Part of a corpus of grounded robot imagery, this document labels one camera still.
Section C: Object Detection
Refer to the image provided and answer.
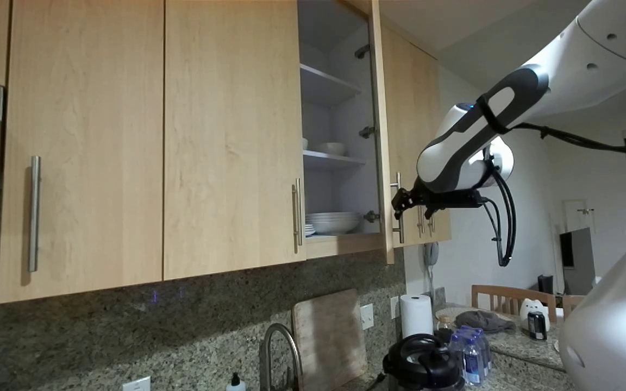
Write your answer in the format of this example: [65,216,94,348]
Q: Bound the steel cabinet door handle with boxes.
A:
[390,171,406,244]

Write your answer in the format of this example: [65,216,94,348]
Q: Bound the chrome faucet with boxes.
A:
[259,323,303,391]

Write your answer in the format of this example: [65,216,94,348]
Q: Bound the white bowl in cabinet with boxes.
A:
[310,210,361,235]

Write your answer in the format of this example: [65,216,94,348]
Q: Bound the white paper towel roll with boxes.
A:
[401,296,436,336]

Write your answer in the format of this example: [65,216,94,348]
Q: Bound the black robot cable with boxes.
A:
[482,118,626,269]

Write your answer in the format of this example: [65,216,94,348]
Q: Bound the soap dispenser bottle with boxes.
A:
[226,372,246,391]

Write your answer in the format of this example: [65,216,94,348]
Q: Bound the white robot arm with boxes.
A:
[392,0,626,391]

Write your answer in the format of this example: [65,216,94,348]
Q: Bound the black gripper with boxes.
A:
[392,186,482,219]

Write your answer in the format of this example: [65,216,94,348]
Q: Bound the cabinet door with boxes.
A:
[368,0,397,264]
[164,0,304,280]
[0,0,166,304]

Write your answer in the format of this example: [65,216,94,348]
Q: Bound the far cabinet double handles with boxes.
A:
[415,208,436,239]

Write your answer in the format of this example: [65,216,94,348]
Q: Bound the wooden cutting board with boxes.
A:
[294,289,368,391]

